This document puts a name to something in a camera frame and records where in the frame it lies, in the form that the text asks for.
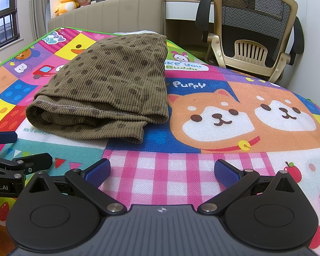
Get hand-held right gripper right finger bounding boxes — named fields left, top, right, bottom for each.
left=197, top=159, right=296, bottom=215

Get white desk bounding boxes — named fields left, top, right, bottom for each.
left=165, top=0, right=215, bottom=20

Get white quilt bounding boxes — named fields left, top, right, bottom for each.
left=113, top=29, right=160, bottom=36

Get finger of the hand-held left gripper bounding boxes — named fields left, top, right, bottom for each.
left=0, top=131, right=17, bottom=145
left=0, top=153, right=53, bottom=176

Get brown dotted corduroy garment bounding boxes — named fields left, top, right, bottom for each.
left=25, top=33, right=170, bottom=145

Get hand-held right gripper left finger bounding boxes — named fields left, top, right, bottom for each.
left=29, top=159, right=127, bottom=215

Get green floor cushion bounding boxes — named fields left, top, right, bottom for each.
left=172, top=44, right=211, bottom=58

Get beige padded bed headboard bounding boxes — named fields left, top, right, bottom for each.
left=47, top=0, right=166, bottom=36

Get colourful cartoon printed play mat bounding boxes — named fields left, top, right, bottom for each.
left=0, top=27, right=320, bottom=256

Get grey curtain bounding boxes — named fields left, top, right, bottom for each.
left=29, top=0, right=52, bottom=40

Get white wardrobe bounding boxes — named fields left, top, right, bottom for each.
left=291, top=0, right=320, bottom=112

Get beige mesh office chair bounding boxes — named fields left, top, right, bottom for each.
left=195, top=0, right=304, bottom=84

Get yellow duck plush toy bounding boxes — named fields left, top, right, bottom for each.
left=55, top=0, right=80, bottom=16

